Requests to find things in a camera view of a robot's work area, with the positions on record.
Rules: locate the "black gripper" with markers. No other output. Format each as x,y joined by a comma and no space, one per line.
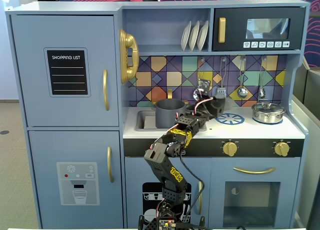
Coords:
217,106

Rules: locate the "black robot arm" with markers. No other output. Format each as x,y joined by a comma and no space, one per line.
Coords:
162,165

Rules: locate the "steel pot lid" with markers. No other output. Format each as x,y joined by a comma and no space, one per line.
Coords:
267,106

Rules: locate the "metal slotted spatula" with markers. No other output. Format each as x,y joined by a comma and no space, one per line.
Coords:
221,91

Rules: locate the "metal ladle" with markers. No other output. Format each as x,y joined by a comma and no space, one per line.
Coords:
242,92

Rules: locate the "metal spoon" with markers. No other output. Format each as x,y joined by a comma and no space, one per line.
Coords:
261,92

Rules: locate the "gold stove knob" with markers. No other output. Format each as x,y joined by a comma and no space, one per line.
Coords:
281,148
230,148

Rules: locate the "steel pot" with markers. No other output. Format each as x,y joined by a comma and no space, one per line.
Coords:
267,117

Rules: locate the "gold faucet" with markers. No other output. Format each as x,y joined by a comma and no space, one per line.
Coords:
170,93

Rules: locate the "gray pot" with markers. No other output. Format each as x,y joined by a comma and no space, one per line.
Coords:
167,114

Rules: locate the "white plate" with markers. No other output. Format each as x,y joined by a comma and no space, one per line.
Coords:
185,35
193,35
202,35

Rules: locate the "black toy microwave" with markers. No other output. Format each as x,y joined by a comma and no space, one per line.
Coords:
235,27

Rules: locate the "gray sink basin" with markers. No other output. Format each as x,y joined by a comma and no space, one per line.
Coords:
146,121

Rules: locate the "gray desk divider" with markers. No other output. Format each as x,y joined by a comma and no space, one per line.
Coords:
307,139

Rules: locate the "gold toy phone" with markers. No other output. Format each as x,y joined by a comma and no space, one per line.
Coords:
128,54

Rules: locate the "robot controller board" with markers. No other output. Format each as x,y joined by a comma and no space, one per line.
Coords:
166,225

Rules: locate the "blue toy kitchen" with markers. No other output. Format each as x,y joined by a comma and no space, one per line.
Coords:
75,139

